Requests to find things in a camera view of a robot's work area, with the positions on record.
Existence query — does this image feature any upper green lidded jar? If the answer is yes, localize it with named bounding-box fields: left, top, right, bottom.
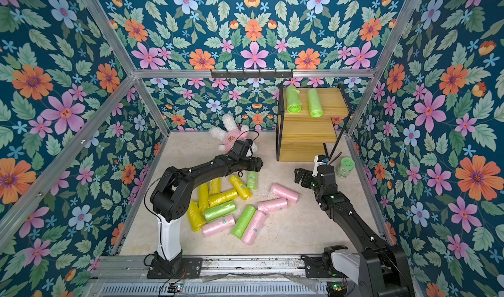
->
left=337, top=157, right=355, bottom=178

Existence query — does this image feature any black hook rail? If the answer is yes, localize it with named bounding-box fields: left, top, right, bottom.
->
left=210, top=70, right=294, bottom=79

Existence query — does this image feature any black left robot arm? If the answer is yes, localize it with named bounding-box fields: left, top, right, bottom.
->
left=149, top=139, right=263, bottom=262

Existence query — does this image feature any pink trash bag roll lower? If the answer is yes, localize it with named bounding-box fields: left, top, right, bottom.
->
left=241, top=210, right=266, bottom=245

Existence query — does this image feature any white plush bunny pink shirt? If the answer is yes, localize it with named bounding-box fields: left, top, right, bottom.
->
left=209, top=113, right=251, bottom=153

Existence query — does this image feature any green circuit board right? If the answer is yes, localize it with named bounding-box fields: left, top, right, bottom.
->
left=326, top=282, right=348, bottom=297

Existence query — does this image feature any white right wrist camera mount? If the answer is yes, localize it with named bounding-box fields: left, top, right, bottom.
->
left=312, top=155, right=329, bottom=177

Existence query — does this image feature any green circuit board left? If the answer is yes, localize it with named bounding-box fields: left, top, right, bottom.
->
left=166, top=283, right=183, bottom=294

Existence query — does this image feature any yellow trash bag roll upright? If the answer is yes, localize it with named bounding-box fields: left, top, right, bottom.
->
left=198, top=183, right=209, bottom=214

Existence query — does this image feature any green trash bag roll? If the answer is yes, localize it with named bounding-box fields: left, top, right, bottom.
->
left=203, top=201, right=236, bottom=222
left=286, top=86, right=302, bottom=113
left=231, top=205, right=256, bottom=239
left=247, top=171, right=259, bottom=191
left=307, top=88, right=324, bottom=118

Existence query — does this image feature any yellow trash bag roll large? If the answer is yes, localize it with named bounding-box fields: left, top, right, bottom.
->
left=187, top=200, right=206, bottom=232

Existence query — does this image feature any pink trash bag roll left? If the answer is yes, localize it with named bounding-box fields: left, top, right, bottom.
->
left=202, top=214, right=236, bottom=237

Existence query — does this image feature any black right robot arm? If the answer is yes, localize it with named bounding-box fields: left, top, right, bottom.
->
left=294, top=165, right=415, bottom=296

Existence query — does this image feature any pink trash bag roll middle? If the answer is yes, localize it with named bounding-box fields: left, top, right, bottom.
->
left=257, top=198, right=288, bottom=214

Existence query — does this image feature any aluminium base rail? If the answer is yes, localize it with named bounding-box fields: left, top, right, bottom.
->
left=80, top=253, right=424, bottom=297

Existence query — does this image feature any pink trash bag roll upper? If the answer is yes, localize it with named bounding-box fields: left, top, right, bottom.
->
left=270, top=183, right=299, bottom=203

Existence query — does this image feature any wooden shelf black metal frame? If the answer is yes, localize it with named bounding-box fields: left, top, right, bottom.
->
left=276, top=84, right=353, bottom=163

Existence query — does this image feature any pink trash bag roll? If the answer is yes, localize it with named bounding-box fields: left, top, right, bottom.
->
left=257, top=198, right=288, bottom=214
left=202, top=214, right=236, bottom=237
left=270, top=183, right=299, bottom=203
left=241, top=210, right=266, bottom=245

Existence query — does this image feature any green circuit board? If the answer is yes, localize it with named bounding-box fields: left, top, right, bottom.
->
left=326, top=282, right=348, bottom=297
left=166, top=283, right=183, bottom=294

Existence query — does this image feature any yellow trash bag roll middle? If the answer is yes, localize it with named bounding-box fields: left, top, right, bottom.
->
left=208, top=189, right=238, bottom=208

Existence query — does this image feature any yellow trash bag roll right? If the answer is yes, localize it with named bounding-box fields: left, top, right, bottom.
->
left=228, top=174, right=253, bottom=201

